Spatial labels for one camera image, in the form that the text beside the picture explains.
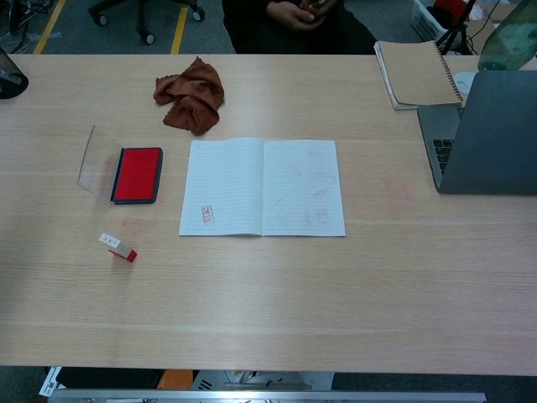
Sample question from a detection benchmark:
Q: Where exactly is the white plastic basket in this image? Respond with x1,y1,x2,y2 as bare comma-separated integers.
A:
409,0,448,43

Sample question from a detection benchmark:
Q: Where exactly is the red ink pad clear lid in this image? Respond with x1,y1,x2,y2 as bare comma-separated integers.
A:
76,125,164,206

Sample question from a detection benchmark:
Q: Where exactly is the seated person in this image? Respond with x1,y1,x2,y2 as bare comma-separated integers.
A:
221,0,378,55

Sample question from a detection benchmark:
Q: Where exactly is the black tripod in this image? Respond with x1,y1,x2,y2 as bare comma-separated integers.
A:
435,0,479,55

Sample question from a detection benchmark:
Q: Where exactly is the white round disc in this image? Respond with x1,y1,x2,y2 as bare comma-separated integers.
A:
452,71,477,102

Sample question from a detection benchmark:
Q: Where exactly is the orange object under table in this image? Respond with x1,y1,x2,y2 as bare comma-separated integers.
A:
159,369,195,390

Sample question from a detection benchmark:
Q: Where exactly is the black stand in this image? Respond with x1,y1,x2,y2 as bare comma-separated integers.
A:
0,46,29,101

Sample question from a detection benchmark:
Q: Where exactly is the green transparent plastic bottle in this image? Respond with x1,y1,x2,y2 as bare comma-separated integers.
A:
477,0,537,71

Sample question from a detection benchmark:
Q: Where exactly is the small red white stamp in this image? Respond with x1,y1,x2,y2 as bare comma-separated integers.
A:
99,233,138,264

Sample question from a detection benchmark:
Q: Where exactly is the open white lined notebook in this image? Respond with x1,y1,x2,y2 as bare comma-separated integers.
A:
179,137,347,238

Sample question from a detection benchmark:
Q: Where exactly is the black office chair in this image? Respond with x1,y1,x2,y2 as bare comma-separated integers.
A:
87,0,206,46

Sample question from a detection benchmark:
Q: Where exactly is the kraft spiral notebook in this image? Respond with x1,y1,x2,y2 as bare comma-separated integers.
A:
373,39,464,112

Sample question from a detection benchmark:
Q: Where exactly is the brown crumpled cloth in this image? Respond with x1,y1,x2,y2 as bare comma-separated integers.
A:
153,55,226,137

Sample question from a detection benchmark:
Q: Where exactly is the grey laptop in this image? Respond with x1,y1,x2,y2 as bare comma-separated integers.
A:
417,70,537,195

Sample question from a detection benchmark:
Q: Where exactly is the aluminium rail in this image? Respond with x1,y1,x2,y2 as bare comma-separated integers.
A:
46,390,487,403

